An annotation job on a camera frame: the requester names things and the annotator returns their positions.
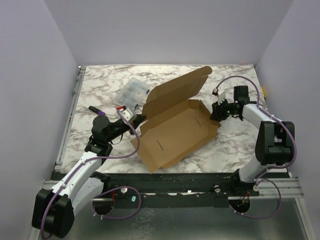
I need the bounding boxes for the brown cardboard box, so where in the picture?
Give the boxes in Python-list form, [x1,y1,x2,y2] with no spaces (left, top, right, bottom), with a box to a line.
[131,66,221,173]

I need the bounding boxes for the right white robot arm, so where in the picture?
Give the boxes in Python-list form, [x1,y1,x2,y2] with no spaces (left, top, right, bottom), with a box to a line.
[210,85,296,196]

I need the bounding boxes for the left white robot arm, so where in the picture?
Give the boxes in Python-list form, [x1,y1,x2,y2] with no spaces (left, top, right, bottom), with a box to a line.
[31,109,146,240]

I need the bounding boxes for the clear plastic screw organizer box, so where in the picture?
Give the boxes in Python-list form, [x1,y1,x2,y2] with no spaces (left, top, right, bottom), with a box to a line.
[113,77,151,110]

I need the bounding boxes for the purple black highlighter marker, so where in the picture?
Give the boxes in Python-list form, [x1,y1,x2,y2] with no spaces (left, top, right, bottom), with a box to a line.
[88,105,106,116]

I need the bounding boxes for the yellow tape piece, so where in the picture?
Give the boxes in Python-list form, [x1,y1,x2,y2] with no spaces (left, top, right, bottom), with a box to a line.
[261,87,268,98]

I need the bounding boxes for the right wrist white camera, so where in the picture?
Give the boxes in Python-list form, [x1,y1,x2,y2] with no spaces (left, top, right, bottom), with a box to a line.
[212,87,226,105]

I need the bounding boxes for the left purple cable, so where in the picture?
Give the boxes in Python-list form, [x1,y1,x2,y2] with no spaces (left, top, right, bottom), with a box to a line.
[40,111,142,238]

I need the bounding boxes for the aluminium side rail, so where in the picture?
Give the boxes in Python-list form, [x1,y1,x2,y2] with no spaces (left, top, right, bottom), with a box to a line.
[53,65,87,172]

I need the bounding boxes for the black metal base rail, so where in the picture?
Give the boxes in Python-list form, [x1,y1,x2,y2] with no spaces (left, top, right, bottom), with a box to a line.
[51,171,261,210]

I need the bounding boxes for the aluminium front extrusion rail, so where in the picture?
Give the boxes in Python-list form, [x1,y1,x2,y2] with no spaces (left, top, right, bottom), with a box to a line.
[253,178,304,199]

